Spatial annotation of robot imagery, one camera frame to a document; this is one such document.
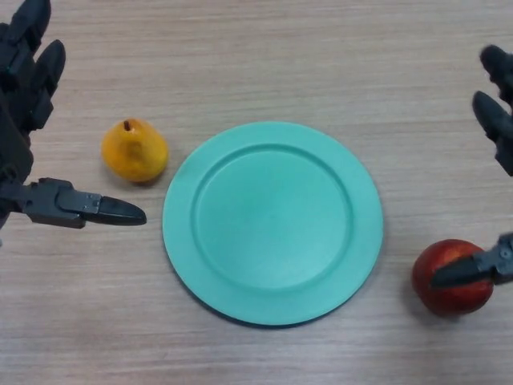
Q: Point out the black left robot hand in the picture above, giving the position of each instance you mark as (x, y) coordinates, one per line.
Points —
(16, 132)

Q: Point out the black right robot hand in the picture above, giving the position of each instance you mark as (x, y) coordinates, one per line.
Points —
(497, 120)

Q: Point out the red apple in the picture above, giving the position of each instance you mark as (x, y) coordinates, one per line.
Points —
(445, 256)

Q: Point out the green round plate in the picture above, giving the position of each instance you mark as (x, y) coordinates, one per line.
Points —
(272, 224)

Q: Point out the yellow pear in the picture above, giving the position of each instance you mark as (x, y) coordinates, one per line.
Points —
(134, 154)

